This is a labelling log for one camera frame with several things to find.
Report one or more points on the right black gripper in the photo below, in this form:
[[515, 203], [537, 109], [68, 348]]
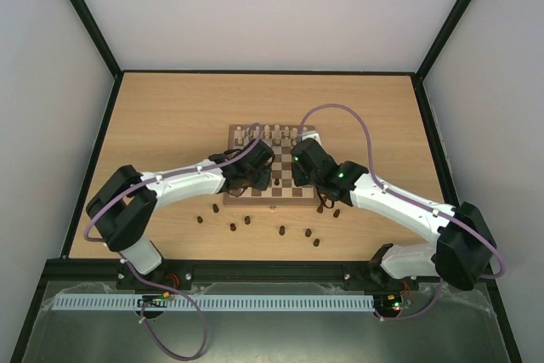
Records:
[[298, 173]]

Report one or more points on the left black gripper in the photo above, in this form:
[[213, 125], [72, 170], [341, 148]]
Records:
[[263, 184]]

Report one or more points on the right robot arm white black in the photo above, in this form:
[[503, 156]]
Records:
[[458, 243]]

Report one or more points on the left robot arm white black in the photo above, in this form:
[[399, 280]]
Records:
[[121, 210]]

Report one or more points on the wooden chess board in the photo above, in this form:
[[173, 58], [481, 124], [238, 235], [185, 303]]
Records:
[[286, 194]]

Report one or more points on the white chess piece row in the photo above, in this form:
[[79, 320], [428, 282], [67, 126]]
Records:
[[241, 135]]

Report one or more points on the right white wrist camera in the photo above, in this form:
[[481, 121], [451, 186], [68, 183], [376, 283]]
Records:
[[310, 134]]

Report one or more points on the grey slotted cable duct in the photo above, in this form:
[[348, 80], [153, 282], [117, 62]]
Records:
[[216, 303]]

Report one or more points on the black aluminium frame rail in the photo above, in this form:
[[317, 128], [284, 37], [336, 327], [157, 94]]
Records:
[[184, 274]]

